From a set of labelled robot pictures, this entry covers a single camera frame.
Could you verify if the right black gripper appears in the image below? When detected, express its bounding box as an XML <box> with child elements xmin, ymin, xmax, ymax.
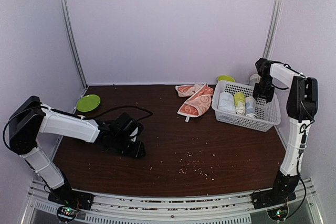
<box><xmin>253</xmin><ymin>75</ymin><xmax>275</xmax><ymax>102</ymax></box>

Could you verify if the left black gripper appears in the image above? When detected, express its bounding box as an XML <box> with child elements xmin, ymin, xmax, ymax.
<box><xmin>112</xmin><ymin>134</ymin><xmax>146</xmax><ymax>159</ymax></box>

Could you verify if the blue polka dot towel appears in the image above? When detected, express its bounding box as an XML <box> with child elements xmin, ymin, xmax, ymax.
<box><xmin>245</xmin><ymin>96</ymin><xmax>257</xmax><ymax>119</ymax></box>

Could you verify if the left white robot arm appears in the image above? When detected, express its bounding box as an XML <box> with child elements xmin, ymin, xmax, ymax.
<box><xmin>2</xmin><ymin>95</ymin><xmax>146</xmax><ymax>205</ymax></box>

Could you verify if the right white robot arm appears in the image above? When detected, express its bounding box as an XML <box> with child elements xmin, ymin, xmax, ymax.
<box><xmin>253</xmin><ymin>58</ymin><xmax>318</xmax><ymax>204</ymax></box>

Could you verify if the patterned paper cup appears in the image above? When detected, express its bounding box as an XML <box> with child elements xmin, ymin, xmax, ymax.
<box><xmin>249</xmin><ymin>73</ymin><xmax>261</xmax><ymax>87</ymax></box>

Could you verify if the green rolled towel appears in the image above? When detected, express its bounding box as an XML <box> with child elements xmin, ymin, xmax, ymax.
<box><xmin>234</xmin><ymin>92</ymin><xmax>246</xmax><ymax>115</ymax></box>

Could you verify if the white plastic basket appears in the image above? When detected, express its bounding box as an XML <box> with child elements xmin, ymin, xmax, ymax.
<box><xmin>212</xmin><ymin>81</ymin><xmax>281</xmax><ymax>132</ymax></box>

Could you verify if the white rolled towel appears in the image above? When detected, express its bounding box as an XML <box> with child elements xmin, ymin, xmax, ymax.
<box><xmin>218</xmin><ymin>91</ymin><xmax>235</xmax><ymax>113</ymax></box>

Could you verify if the small green bowl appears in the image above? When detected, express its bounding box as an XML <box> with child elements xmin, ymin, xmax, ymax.
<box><xmin>217</xmin><ymin>75</ymin><xmax>236</xmax><ymax>82</ymax></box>

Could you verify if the green plate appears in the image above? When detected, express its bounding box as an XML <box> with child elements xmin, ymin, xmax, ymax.
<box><xmin>76</xmin><ymin>94</ymin><xmax>101</xmax><ymax>112</ymax></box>

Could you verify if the orange patterned towel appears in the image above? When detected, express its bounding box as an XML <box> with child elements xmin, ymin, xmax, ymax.
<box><xmin>175</xmin><ymin>84</ymin><xmax>214</xmax><ymax>122</ymax></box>

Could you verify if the right aluminium frame post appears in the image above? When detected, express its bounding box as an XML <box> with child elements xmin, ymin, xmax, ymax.
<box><xmin>262</xmin><ymin>0</ymin><xmax>284</xmax><ymax>59</ymax></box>

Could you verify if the aluminium frame post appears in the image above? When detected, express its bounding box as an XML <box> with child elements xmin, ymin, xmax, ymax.
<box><xmin>262</xmin><ymin>0</ymin><xmax>284</xmax><ymax>59</ymax></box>
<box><xmin>60</xmin><ymin>0</ymin><xmax>88</xmax><ymax>89</ymax></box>

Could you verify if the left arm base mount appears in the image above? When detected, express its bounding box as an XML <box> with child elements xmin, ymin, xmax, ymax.
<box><xmin>45</xmin><ymin>184</ymin><xmax>94</xmax><ymax>223</ymax></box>

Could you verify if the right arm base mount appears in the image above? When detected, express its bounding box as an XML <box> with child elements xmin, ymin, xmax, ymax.
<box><xmin>251</xmin><ymin>184</ymin><xmax>296</xmax><ymax>222</ymax></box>

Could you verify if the front metal rail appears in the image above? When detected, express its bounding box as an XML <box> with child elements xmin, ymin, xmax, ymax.
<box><xmin>18</xmin><ymin>185</ymin><xmax>326</xmax><ymax>223</ymax></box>

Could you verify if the left aluminium frame post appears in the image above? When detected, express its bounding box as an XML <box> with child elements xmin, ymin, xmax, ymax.
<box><xmin>60</xmin><ymin>0</ymin><xmax>88</xmax><ymax>89</ymax></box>

